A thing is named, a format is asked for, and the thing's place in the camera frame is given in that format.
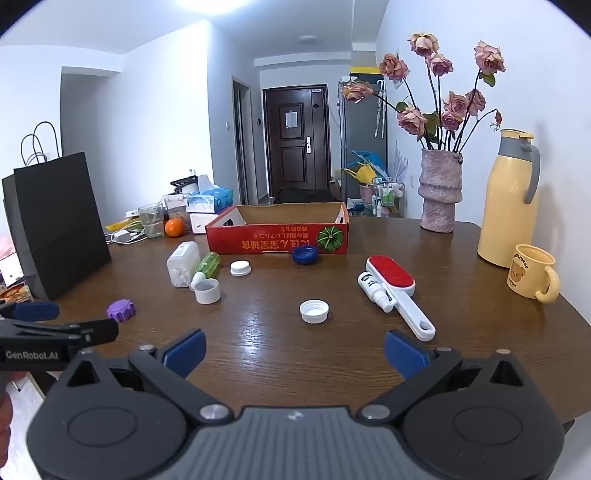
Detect clear food container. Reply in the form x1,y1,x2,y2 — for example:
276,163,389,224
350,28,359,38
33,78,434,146
163,194,190,222

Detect dark brown door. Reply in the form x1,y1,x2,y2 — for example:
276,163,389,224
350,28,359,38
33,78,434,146
263,85,332,201

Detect blue tissue pack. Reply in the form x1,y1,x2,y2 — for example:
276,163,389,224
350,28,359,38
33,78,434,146
186,187,234,214

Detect black cloth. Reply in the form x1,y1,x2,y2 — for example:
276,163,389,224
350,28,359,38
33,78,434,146
272,187,342,204

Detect red cardboard box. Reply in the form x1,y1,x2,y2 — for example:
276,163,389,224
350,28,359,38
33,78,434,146
205,202,349,256

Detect folded white umbrella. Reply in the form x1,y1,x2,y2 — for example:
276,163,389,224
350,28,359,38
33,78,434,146
375,80,387,138

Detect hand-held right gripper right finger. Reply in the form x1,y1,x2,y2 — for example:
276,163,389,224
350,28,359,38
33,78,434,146
358,329,533,426

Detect yellow plastic stool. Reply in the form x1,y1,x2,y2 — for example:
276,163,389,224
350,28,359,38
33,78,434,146
344,165,376,185

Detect white wire trolley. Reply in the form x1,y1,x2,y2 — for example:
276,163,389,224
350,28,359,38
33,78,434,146
369,181,406,217

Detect white plastic cup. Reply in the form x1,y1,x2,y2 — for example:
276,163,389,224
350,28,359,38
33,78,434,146
194,278,221,304

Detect purple bottle cap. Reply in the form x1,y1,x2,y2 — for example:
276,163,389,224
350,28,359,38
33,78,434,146
106,299,138,323

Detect blue plastic stool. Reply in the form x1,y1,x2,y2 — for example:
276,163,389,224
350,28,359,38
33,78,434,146
351,150,386,178

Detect large white bottle cap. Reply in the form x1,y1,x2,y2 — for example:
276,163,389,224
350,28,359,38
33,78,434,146
299,299,329,324

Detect dried pink roses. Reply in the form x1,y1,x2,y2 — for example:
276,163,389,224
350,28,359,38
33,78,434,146
342,32,506,153

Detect white charger cable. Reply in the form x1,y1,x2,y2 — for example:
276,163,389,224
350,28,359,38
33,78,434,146
105,228,148,244

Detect clear drinking glass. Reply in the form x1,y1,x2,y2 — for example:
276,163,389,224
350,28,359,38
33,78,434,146
137,203,166,239

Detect grey refrigerator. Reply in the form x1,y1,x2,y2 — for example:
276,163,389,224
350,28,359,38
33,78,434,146
338,76,387,178

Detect black paper bag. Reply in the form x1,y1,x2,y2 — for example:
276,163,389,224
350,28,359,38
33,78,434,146
2,122,112,301

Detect small white spray bottle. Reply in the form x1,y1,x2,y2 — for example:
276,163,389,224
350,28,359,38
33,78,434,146
358,271,399,313

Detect pink textured vase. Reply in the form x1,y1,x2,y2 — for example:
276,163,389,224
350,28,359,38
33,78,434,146
419,148,464,233

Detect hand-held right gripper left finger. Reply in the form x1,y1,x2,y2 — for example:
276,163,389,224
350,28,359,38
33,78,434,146
56,329,234,426

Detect yellow thermos jug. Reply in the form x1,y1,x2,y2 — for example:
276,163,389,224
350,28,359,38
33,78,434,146
477,129,541,268

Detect yellow bear mug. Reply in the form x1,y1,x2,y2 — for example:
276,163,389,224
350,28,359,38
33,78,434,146
506,244,561,304

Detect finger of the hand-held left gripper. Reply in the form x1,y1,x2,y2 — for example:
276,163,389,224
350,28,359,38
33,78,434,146
0,318,120,346
0,300,61,322

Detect red and white lint brush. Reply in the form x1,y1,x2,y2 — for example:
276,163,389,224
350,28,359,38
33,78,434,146
366,255,437,342

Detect green spray bottle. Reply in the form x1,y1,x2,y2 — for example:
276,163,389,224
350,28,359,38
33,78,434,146
190,251,221,291

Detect white plastic container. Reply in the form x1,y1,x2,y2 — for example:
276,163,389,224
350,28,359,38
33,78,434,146
166,241,200,288

